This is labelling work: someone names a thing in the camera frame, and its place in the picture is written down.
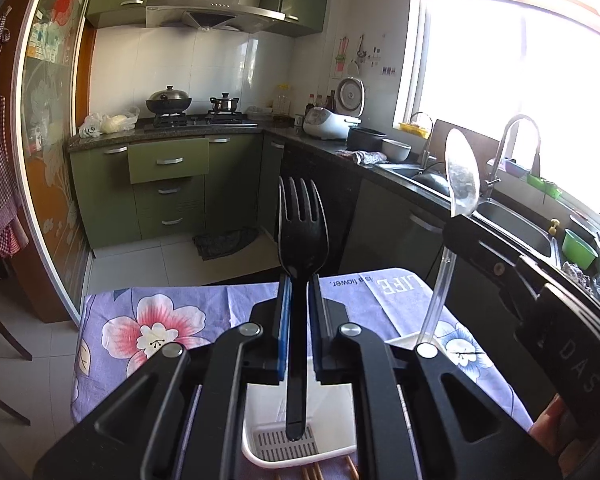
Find purple floral tablecloth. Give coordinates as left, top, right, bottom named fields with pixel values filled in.
left=71, top=267, right=537, bottom=480

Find steel kitchen sink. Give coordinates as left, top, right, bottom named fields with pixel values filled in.
left=380, top=162, right=562, bottom=267

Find floral glass sliding door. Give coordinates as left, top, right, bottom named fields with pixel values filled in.
left=15, top=0, right=100, bottom=326

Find black gas stove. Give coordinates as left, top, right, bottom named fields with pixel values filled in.
left=145, top=110, right=260, bottom=133

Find green plastic bowl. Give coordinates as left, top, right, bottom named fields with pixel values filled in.
left=561, top=229, right=599, bottom=271

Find clear plastic spoon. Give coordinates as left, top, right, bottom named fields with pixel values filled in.
left=415, top=127, right=481, bottom=350

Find yellow sill item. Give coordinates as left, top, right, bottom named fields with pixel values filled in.
left=399, top=121, right=431, bottom=139

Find person's right hand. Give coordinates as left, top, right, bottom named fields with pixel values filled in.
left=527, top=394, right=588, bottom=468

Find dark floor mat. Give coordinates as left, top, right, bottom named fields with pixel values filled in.
left=192, top=227, right=261, bottom=261

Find green open drawer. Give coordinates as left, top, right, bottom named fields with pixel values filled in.
left=127, top=137, right=211, bottom=185

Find green sill box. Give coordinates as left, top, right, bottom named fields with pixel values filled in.
left=526, top=174, right=562, bottom=200

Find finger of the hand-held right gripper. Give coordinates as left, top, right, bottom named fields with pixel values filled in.
left=442, top=214, right=542, bottom=322

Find tall chrome faucet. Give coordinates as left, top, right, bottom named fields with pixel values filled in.
left=484, top=115, right=541, bottom=199

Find white rice cooker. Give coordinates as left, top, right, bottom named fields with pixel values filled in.
left=302, top=77, right=366, bottom=141

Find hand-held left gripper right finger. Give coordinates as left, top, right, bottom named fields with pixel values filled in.
left=307, top=275, right=564, bottom=480

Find black wok with lid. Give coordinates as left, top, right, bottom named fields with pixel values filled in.
left=146, top=85, right=193, bottom=115

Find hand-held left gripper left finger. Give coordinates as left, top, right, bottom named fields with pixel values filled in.
left=32, top=274, right=293, bottom=480

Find wooden cutting board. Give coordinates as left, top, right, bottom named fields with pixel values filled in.
left=427, top=119, right=502, bottom=181

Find wooden chair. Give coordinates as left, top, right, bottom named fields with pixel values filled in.
left=0, top=305, right=33, bottom=426

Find dark pan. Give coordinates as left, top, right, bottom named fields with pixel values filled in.
left=412, top=172, right=452, bottom=199

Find steel pot with lid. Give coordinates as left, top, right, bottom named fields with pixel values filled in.
left=209, top=92, right=241, bottom=113

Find black plastic fork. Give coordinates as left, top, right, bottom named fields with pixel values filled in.
left=278, top=176, right=329, bottom=443

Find white plastic utensil holder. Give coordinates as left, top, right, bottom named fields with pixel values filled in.
left=241, top=332, right=423, bottom=465

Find black inner pot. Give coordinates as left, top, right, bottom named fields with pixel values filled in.
left=346, top=127, right=387, bottom=153

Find dark base cabinet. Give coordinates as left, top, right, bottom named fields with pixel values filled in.
left=279, top=140, right=563, bottom=361

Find small chrome faucet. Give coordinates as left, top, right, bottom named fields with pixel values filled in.
left=409, top=111, right=434, bottom=168

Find crumpled dish cloth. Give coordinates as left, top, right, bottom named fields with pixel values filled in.
left=336, top=149, right=387, bottom=167

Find white plastic bag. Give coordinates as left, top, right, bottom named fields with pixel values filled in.
left=78, top=106, right=141, bottom=139

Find purple sponge holder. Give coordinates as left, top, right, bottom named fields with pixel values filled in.
left=500, top=157, right=528, bottom=178

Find green base cabinet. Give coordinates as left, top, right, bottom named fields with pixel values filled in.
left=70, top=132, right=286, bottom=261

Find white bowl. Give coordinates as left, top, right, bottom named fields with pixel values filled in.
left=381, top=138, right=412, bottom=163

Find hanging wall utensils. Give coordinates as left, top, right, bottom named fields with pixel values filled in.
left=334, top=35, right=377, bottom=77

